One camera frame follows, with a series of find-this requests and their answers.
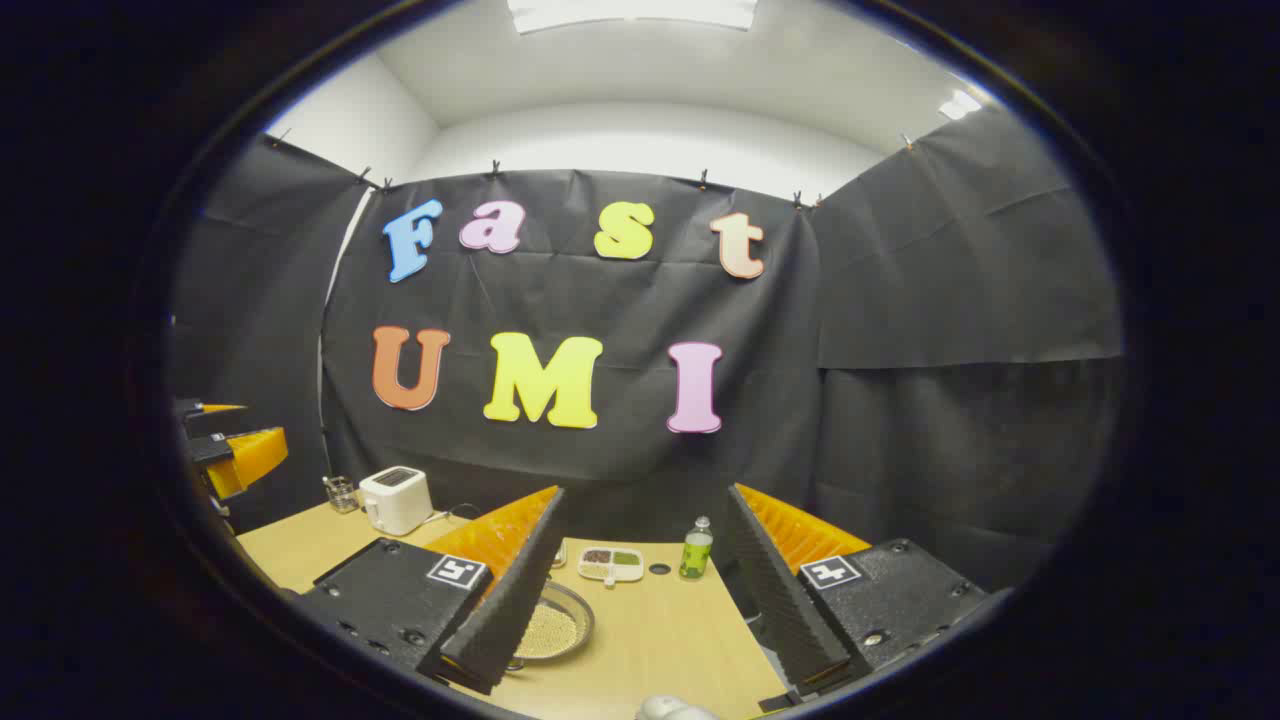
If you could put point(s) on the ceiling light panel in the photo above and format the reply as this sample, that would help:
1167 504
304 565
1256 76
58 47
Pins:
960 103

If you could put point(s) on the stainless steel pot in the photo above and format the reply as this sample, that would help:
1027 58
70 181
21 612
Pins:
584 612

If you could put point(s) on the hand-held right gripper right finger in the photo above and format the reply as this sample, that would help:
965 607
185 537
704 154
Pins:
790 610

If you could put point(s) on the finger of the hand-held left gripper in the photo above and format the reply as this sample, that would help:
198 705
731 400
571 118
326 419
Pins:
205 408
250 455

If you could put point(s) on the white toaster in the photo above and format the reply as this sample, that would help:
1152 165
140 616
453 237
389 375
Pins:
395 500

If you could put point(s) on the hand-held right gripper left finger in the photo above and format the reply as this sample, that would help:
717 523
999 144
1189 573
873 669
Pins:
510 610

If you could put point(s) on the pile of soybeans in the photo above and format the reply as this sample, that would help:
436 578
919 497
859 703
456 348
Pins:
555 630

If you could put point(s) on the white divided plate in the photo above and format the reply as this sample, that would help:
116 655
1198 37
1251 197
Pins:
611 580

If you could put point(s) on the green tea bottle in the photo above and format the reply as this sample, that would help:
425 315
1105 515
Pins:
696 552

